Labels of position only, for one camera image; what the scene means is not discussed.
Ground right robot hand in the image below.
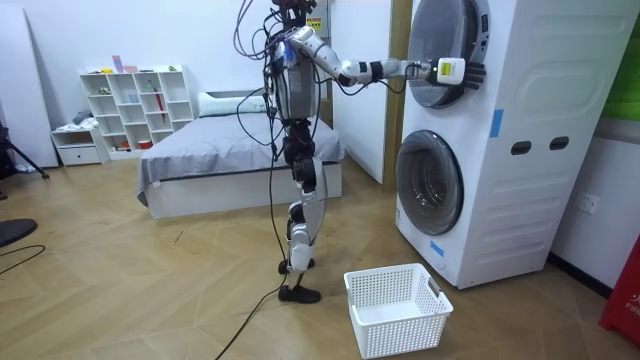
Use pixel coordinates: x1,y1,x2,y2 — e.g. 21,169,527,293
430,57,488,92

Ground round washing machine door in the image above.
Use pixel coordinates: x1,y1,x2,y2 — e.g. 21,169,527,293
406,0,492,110

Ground white washing machine tower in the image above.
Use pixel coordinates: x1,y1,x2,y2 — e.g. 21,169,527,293
393,0,640,291

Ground robot body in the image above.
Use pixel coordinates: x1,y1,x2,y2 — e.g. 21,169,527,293
264,0,326,124

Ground green board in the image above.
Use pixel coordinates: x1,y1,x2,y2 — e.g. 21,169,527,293
601,28,640,123

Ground robot legs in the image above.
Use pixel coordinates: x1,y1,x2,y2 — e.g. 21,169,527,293
277,119,330,305

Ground white pillow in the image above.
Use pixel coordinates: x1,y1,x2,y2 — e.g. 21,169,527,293
196,91,269,119

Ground grey bed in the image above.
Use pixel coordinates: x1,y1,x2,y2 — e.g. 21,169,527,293
135,89,347,220

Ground white plastic laundry basket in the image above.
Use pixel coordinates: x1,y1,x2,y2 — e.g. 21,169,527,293
343,262,455,360

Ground red box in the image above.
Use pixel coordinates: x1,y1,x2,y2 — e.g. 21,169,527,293
597,236,640,349

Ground white shelf unit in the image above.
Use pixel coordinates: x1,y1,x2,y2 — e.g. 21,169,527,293
78,64,197,162

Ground pile of clothes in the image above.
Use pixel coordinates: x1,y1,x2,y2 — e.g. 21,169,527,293
55,109,100,133

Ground white low drawer cabinet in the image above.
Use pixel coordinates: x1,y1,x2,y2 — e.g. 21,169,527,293
49,126,111,168

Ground white leaning board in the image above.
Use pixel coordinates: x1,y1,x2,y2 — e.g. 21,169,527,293
0,3,60,170

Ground black tripod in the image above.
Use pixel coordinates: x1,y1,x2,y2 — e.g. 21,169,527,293
0,121,51,202

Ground black round base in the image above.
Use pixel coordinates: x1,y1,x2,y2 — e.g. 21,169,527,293
0,217,39,249

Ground wooden post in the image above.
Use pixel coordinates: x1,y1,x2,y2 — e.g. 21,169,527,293
382,0,415,192

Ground grey wall box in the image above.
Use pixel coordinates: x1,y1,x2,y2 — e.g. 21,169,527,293
305,0,332,40

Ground white wall socket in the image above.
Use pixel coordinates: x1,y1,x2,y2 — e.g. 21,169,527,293
573,190,602,216

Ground cable bundle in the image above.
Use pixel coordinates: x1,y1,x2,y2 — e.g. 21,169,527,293
231,0,282,62

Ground black floor cable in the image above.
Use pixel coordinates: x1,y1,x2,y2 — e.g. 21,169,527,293
213,114,292,360

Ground thin black cable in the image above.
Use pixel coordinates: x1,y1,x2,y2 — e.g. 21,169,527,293
0,243,47,277

